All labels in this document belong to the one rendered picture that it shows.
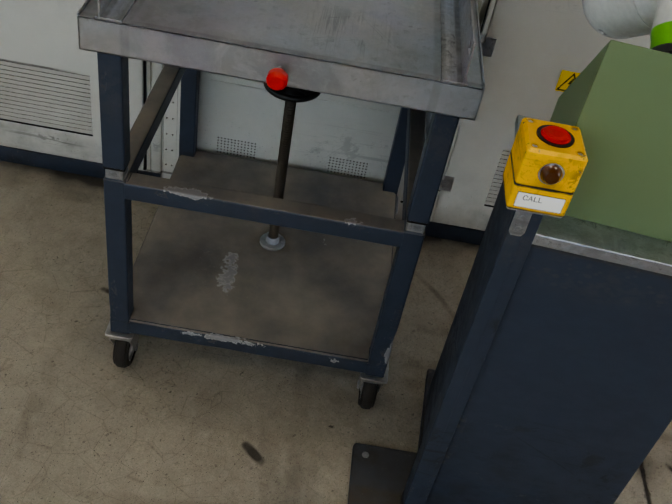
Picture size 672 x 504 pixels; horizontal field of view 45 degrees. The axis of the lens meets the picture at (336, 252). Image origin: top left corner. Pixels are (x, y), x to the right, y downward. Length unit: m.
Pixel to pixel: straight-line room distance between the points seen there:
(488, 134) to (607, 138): 0.96
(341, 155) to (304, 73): 0.91
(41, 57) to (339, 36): 1.05
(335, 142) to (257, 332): 0.64
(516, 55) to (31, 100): 1.23
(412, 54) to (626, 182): 0.38
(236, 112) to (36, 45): 0.51
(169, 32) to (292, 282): 0.74
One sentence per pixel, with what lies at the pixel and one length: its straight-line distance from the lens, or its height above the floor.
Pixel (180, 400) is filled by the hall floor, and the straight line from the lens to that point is 1.82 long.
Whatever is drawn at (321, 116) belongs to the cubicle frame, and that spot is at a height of 0.32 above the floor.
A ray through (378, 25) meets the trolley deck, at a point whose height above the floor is 0.85.
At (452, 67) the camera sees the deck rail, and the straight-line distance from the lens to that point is 1.31.
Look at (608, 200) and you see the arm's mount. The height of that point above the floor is 0.79.
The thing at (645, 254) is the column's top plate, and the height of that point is 0.75.
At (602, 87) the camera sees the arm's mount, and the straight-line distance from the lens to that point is 1.13.
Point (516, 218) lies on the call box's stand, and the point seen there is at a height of 0.77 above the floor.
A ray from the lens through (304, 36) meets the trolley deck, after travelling 1.32.
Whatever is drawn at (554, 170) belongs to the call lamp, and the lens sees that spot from 1.07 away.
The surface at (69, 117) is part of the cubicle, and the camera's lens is 2.27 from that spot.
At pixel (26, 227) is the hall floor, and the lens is 2.23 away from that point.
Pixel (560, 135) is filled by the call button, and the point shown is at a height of 0.91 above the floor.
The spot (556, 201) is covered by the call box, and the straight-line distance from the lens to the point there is 1.11.
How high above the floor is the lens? 1.44
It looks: 41 degrees down
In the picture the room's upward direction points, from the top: 11 degrees clockwise
